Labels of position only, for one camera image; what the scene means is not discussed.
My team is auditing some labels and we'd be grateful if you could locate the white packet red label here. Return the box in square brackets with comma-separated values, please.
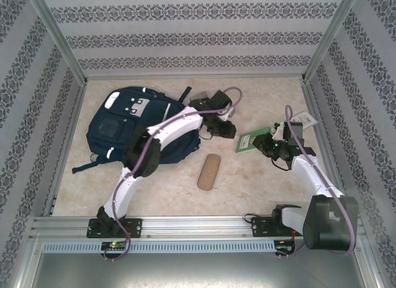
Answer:
[290, 111, 319, 129]

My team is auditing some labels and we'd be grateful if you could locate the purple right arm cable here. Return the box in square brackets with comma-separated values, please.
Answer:
[284, 104, 356, 258]

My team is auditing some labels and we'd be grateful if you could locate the slotted grey cable duct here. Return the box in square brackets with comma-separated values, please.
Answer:
[41, 240, 276, 255]

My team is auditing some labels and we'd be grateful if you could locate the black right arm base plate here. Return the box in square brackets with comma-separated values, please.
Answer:
[250, 216, 309, 238]

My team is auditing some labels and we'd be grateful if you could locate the aluminium frame post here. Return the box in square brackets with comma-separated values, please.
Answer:
[301, 0, 363, 83]
[26, 0, 89, 84]

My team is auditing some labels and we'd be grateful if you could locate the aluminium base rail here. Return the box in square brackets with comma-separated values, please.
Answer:
[29, 215, 363, 239]

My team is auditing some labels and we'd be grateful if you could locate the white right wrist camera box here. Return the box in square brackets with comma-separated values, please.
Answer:
[270, 120, 288, 142]

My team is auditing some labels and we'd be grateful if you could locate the beige pencil case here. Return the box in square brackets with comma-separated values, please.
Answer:
[197, 154, 221, 191]

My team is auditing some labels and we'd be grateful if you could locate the aluminium table edge rail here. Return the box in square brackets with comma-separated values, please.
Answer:
[41, 80, 88, 217]
[301, 80, 353, 215]
[83, 72, 306, 82]

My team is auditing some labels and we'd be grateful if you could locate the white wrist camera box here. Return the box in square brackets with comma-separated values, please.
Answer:
[270, 120, 288, 142]
[218, 107, 236, 121]

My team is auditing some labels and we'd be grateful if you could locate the green notebook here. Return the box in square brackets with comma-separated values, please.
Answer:
[235, 126, 270, 154]

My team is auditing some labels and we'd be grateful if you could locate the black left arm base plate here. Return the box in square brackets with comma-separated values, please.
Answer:
[86, 218, 143, 239]

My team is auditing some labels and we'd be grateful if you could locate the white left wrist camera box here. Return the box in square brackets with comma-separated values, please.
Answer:
[218, 107, 236, 121]

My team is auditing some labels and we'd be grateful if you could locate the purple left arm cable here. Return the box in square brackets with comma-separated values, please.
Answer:
[103, 87, 244, 261]

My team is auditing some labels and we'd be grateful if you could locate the navy blue backpack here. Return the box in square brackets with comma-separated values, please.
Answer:
[72, 85, 202, 175]

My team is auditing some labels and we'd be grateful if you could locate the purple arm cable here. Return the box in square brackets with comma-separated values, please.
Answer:
[103, 87, 244, 261]
[284, 104, 356, 258]

